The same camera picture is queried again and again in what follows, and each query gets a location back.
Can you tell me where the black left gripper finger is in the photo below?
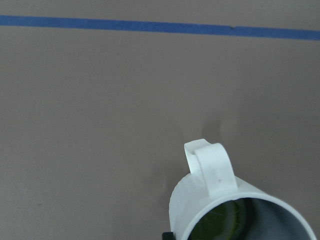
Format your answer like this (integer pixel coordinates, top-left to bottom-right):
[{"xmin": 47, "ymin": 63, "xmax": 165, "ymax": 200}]
[{"xmin": 162, "ymin": 232, "xmax": 174, "ymax": 240}]

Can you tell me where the green lemon slice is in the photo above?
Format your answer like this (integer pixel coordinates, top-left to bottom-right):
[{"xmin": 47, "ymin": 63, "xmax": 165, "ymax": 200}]
[{"xmin": 188, "ymin": 199, "xmax": 249, "ymax": 240}]

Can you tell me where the white plastic mug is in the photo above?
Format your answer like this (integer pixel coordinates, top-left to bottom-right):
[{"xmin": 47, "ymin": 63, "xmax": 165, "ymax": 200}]
[{"xmin": 169, "ymin": 139, "xmax": 316, "ymax": 240}]

